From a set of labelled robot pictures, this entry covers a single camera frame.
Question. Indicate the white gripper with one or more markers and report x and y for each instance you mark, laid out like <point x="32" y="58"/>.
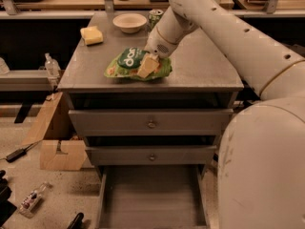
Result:
<point x="157" y="47"/>

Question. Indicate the clear bottle on shelf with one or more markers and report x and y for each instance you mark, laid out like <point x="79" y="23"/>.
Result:
<point x="52" y="66"/>

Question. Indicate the grey drawer cabinet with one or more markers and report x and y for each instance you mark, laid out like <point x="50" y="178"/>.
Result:
<point x="201" y="79"/>

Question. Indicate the black power adapter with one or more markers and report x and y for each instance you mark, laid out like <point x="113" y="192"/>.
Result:
<point x="19" y="153"/>

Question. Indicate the black object bottom left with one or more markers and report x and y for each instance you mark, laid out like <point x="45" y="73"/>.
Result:
<point x="6" y="207"/>

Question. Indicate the green rice chip bag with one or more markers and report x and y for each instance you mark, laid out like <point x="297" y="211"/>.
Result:
<point x="127" y="63"/>

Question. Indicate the grey open bottom drawer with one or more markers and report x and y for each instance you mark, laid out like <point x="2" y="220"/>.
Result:
<point x="151" y="197"/>

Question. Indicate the cardboard pieces left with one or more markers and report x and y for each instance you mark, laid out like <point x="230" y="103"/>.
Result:
<point x="61" y="148"/>

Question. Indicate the grey middle drawer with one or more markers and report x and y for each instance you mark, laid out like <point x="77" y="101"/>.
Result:
<point x="150" y="155"/>

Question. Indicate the white bowl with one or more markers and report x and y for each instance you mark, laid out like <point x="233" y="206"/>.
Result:
<point x="130" y="22"/>

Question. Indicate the clear plastic bottle floor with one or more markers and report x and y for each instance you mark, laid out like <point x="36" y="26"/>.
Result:
<point x="32" y="199"/>

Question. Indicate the grey top drawer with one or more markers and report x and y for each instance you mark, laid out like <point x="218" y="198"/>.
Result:
<point x="149" y="122"/>

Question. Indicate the green soda can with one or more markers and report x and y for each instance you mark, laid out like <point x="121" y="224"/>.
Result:
<point x="154" y="17"/>

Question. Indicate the yellow sponge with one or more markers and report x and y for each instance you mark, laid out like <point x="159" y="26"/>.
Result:
<point x="91" y="35"/>

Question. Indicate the black handle bottom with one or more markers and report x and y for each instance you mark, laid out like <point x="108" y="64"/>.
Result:
<point x="76" y="222"/>

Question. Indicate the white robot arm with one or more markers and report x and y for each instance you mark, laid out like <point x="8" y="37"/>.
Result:
<point x="261" y="161"/>

